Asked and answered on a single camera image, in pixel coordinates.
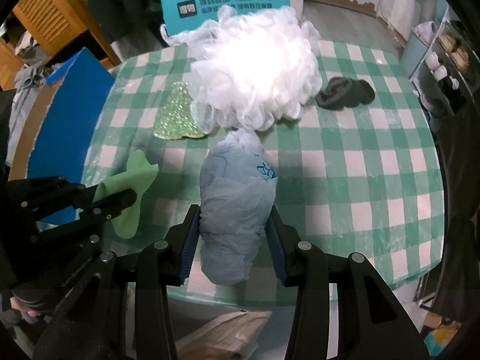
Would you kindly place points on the black knit sock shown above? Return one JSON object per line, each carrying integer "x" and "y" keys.
{"x": 344, "y": 92}

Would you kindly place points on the light green cloth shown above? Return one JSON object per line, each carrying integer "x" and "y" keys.
{"x": 138, "y": 176}

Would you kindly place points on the person's left hand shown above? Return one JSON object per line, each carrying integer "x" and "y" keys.
{"x": 18, "y": 305}

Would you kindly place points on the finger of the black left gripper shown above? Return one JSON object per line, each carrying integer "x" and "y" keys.
{"x": 45, "y": 196}
{"x": 106, "y": 208}

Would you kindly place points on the blue cardboard box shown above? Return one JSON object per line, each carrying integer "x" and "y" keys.
{"x": 55, "y": 138}

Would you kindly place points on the wooden louvered cabinet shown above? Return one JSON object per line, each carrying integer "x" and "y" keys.
{"x": 55, "y": 24}

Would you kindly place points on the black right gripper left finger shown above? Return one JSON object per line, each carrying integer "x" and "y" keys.
{"x": 91, "y": 321}

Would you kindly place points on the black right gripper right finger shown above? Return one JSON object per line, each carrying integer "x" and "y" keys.
{"x": 372, "y": 323}

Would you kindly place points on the green white checkered tablecloth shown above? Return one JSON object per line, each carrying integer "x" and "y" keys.
{"x": 365, "y": 179}

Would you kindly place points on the shoe rack with shoes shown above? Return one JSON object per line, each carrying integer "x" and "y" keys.
{"x": 442, "y": 66}

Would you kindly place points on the white mesh bath pouf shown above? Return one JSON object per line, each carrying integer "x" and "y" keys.
{"x": 251, "y": 70}

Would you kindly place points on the light blue plastic bag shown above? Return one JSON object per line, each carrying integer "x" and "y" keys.
{"x": 237, "y": 189}

